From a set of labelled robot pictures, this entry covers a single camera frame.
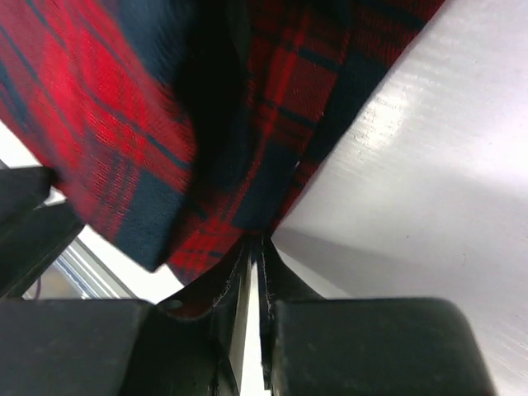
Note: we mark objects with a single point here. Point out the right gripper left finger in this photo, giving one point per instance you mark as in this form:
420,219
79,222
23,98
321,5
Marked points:
191,344

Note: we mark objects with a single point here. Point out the aluminium front rail frame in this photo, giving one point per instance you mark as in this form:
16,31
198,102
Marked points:
78,274

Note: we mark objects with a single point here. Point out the red navy plaid skirt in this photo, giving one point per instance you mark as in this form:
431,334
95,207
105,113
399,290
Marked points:
176,129

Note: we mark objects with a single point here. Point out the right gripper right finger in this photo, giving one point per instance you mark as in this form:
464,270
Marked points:
312,345

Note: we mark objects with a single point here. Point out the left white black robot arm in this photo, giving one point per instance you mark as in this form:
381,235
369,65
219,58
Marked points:
33,234

